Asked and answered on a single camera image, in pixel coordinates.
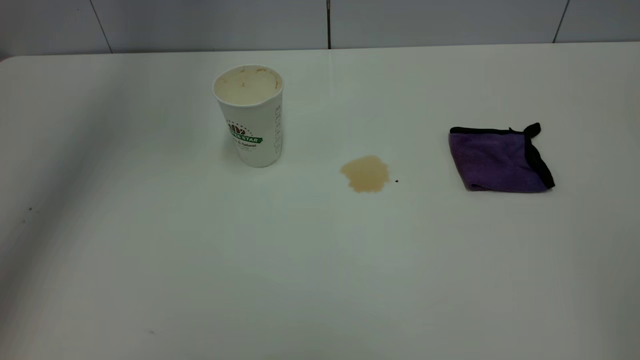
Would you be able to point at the white paper coffee cup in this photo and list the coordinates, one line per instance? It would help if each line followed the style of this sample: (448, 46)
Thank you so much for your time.
(250, 117)

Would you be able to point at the purple cloth with black trim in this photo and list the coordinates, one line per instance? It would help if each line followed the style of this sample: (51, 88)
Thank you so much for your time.
(492, 162)

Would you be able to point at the brown coffee spill puddle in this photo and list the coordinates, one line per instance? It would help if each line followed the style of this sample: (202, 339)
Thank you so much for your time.
(366, 174)

